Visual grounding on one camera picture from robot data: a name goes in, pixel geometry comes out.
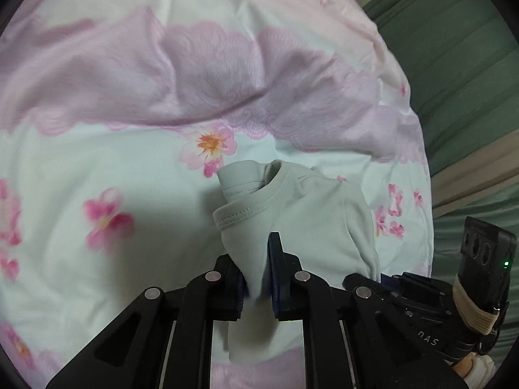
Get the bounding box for green curtain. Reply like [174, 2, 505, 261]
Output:
[362, 0, 519, 276]

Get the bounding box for light grey small garment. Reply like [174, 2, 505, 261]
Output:
[213, 160, 380, 364]

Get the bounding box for person's right hand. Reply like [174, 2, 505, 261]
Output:
[451, 352, 485, 384]

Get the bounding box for pink floral bed quilt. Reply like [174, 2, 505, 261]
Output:
[1, 0, 433, 388]

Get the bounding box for black camera box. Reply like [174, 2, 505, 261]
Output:
[452, 217, 517, 336]

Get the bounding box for white pink sleeve forearm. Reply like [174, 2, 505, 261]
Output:
[464, 355, 496, 389]

